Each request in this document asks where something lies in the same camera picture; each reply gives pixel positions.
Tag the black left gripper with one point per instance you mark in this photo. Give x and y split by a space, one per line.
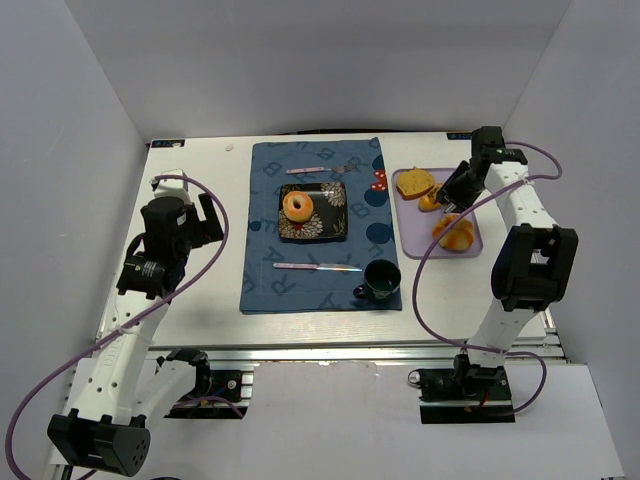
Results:
198 228

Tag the small croissant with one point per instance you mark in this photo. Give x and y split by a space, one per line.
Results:
428 202

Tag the toast slice bread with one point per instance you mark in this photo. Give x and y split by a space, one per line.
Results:
414 183

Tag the purple tray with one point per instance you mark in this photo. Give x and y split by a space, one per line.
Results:
415 228

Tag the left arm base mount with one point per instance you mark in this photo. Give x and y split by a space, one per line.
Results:
225 387

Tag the dark blue cup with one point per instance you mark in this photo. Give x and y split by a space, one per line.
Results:
381 282

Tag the blue letter placemat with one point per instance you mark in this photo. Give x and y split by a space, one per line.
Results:
370 234

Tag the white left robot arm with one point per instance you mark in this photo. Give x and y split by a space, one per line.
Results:
108 427

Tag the black floral square plate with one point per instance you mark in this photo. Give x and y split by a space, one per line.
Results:
313 212

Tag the round orange bun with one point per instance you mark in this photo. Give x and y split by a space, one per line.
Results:
458 239

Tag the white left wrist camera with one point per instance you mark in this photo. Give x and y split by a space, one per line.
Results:
172 185

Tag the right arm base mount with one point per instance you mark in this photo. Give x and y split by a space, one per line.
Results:
463 394

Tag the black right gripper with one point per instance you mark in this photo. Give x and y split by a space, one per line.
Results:
454 194

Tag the glazed bagel donut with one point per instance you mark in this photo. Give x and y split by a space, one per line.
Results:
297 206

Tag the pink handled knife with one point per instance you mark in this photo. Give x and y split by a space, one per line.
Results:
316 267

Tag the pink handled fork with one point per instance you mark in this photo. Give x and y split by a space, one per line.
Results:
319 169

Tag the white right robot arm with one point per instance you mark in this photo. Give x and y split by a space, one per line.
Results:
533 267

